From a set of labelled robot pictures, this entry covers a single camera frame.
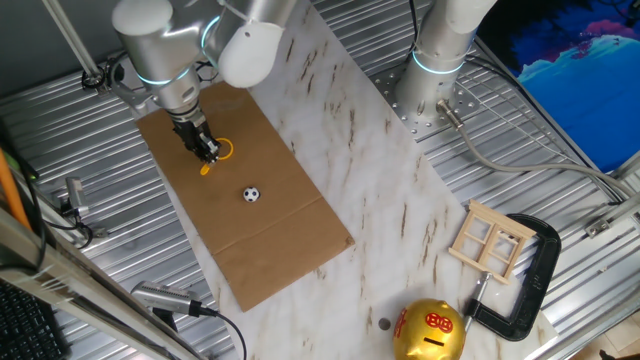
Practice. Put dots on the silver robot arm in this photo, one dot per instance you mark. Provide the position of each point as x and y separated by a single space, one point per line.
440 50

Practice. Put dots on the white marble board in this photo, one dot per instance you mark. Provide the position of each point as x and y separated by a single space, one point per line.
380 210

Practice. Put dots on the aluminium corner bracket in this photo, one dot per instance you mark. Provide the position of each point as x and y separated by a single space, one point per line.
607 220

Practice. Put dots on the thin metal rod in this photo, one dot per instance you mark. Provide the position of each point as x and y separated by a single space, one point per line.
70 35

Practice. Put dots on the brown cardboard sheet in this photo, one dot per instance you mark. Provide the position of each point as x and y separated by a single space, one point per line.
270 240

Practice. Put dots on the black keyboard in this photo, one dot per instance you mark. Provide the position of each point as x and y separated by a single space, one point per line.
25 325

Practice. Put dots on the small grey camera bracket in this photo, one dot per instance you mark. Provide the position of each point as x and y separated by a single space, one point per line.
76 196

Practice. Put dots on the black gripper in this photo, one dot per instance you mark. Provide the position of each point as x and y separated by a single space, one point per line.
187 127

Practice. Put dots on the silver ribbed camera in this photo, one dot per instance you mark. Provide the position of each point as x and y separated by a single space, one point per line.
165 297

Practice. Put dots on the black C-clamp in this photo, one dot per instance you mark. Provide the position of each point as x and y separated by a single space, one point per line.
542 260

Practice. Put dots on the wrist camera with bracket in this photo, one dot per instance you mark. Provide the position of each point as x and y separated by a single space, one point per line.
127 95

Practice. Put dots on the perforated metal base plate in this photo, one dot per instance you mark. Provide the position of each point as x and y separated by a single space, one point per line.
395 95

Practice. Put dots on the small grey coin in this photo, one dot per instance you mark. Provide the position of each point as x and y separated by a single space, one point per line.
384 324

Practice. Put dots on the orange pole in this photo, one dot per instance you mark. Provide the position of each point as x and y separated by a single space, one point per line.
11 190

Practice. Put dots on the blue picture panel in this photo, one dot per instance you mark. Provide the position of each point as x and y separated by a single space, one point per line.
575 85

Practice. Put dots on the gold piggy bank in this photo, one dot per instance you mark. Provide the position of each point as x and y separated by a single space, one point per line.
425 335

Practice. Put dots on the small soccer ball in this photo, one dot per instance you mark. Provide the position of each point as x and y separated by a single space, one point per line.
251 194

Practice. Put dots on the aluminium frame beam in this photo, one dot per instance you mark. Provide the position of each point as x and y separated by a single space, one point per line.
75 290

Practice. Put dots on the wooden window frame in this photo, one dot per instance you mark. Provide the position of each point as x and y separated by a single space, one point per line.
500 227

